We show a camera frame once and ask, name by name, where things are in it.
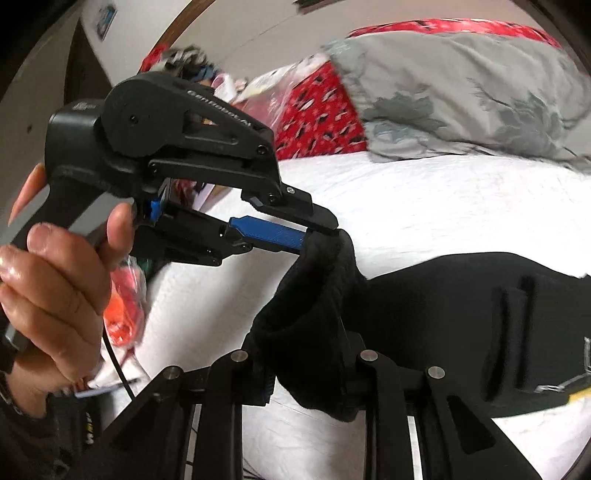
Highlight person's left hand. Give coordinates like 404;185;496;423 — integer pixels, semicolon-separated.
0;163;137;418

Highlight grey floral pillow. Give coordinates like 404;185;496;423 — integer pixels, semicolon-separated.
322;32;590;174

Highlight orange item in plastic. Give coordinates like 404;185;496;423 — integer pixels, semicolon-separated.
103;256;146;348

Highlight pile of clothes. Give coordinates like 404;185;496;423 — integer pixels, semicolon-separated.
139;45;221;85

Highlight black cable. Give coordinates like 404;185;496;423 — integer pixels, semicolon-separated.
101;327;137;402

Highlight clear plastic bag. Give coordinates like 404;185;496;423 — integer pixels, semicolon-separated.
232;53;329;134

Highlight white quilted bedspread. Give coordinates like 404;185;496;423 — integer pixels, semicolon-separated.
123;153;590;479

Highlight black pants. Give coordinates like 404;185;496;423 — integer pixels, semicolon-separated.
245;230;590;421

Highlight red patterned quilt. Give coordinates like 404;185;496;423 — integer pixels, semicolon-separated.
138;18;562;162

